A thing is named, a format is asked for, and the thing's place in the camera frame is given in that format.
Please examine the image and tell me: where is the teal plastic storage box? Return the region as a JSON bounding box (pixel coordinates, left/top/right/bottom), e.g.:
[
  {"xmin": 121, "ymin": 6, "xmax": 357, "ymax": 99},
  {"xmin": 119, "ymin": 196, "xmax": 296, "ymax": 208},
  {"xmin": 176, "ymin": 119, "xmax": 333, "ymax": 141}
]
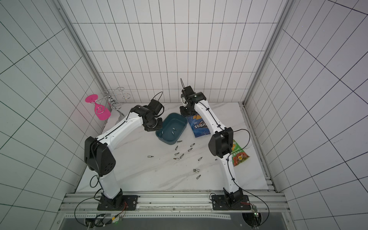
[{"xmin": 155, "ymin": 113, "xmax": 188, "ymax": 145}]

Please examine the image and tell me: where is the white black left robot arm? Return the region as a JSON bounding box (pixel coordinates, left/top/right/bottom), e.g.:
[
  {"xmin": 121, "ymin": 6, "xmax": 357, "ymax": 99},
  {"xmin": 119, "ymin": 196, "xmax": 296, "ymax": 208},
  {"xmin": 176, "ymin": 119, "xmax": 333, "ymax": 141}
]
[{"xmin": 84, "ymin": 99, "xmax": 164, "ymax": 210}]

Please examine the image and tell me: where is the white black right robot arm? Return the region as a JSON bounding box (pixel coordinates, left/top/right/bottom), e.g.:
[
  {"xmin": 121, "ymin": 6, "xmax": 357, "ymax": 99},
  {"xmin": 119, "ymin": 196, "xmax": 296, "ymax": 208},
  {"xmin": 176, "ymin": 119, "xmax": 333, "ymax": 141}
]
[{"xmin": 180, "ymin": 86, "xmax": 243, "ymax": 208}]

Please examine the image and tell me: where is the blue Doritos chip bag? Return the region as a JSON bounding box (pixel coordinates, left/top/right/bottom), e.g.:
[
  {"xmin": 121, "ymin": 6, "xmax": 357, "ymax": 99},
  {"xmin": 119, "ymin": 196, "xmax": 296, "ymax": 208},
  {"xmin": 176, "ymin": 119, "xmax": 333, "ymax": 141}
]
[{"xmin": 187, "ymin": 114, "xmax": 210, "ymax": 138}]

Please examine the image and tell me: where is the chrome lamp with pink shades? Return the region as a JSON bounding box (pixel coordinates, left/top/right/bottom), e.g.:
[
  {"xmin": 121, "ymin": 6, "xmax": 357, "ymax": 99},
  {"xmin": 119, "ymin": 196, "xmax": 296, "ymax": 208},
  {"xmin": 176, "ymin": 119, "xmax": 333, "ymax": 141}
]
[{"xmin": 85, "ymin": 87, "xmax": 131, "ymax": 122}]

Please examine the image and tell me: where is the green orange snack bag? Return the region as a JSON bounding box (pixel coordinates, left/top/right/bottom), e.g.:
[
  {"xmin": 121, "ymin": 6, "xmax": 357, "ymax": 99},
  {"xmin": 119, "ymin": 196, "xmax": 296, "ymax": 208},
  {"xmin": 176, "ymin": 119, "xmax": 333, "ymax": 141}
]
[{"xmin": 231, "ymin": 140, "xmax": 250, "ymax": 166}]

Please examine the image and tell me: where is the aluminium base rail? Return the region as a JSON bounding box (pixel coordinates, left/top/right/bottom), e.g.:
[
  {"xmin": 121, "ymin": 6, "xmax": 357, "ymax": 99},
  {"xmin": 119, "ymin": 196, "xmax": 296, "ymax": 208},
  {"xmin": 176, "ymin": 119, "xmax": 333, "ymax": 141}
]
[{"xmin": 59, "ymin": 190, "xmax": 290, "ymax": 220}]

